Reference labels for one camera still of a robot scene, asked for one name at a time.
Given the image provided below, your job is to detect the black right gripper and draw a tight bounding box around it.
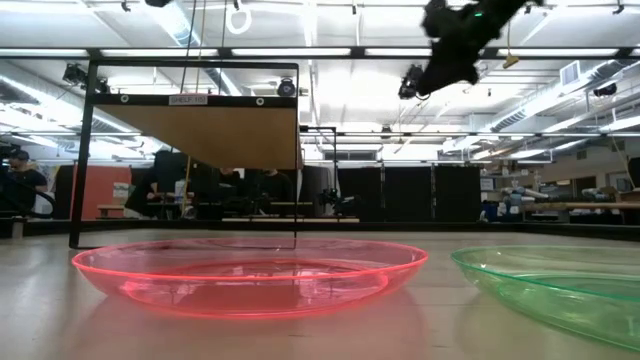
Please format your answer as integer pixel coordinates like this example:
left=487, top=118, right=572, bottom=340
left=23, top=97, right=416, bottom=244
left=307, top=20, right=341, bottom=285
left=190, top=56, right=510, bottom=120
left=417, top=0, right=506, bottom=96

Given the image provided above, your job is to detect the pink translucent plastic plate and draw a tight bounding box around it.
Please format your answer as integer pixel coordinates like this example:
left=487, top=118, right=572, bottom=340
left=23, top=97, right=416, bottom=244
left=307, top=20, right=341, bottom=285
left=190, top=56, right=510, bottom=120
left=71, top=236, right=430, bottom=321

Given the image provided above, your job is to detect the white air vent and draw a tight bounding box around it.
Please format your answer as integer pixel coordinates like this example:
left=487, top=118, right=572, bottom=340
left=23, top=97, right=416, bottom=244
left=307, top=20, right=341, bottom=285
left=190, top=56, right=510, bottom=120
left=559, top=60, right=582, bottom=87

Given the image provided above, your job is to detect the black partition curtain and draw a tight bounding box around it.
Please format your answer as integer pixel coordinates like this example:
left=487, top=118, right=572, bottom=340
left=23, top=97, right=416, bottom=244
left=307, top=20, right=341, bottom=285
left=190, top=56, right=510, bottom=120
left=337, top=164, right=482, bottom=224

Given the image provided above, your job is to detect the long wooden worktable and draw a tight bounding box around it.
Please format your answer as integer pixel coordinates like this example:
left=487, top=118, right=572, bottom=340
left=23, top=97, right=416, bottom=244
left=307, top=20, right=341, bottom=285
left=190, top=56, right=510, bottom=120
left=479, top=187, right=640, bottom=226

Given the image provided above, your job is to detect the person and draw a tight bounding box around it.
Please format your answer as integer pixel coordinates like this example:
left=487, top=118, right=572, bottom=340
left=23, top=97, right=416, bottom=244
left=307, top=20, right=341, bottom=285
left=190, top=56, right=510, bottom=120
left=252, top=168, right=296, bottom=216
left=0, top=148, right=56, bottom=220
left=214, top=167, right=252, bottom=216
left=124, top=149, right=194, bottom=220

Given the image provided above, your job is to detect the green translucent plastic plate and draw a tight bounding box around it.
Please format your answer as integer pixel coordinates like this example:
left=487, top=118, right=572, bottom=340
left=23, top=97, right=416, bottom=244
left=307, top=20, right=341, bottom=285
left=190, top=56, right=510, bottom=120
left=450, top=243, right=640, bottom=352

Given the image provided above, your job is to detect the red partition panel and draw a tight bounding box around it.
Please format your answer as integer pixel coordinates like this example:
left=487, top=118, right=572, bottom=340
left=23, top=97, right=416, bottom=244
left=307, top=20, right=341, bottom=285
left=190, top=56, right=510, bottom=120
left=72, top=165, right=134, bottom=221

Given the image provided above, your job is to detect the black overhead frame bar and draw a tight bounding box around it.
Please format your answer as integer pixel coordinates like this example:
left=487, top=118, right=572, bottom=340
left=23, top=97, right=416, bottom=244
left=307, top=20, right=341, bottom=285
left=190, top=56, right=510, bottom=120
left=0, top=47, right=640, bottom=59

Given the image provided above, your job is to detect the black aluminium table frame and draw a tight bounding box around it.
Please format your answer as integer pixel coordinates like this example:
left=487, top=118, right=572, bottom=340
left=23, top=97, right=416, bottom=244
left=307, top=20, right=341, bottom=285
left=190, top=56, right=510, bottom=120
left=0, top=218, right=640, bottom=242

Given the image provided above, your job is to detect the wooden shelf with black frame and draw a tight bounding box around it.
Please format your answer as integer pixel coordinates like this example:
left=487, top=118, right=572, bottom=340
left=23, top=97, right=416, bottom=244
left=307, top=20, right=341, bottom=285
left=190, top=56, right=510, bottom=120
left=68, top=59, right=339, bottom=250

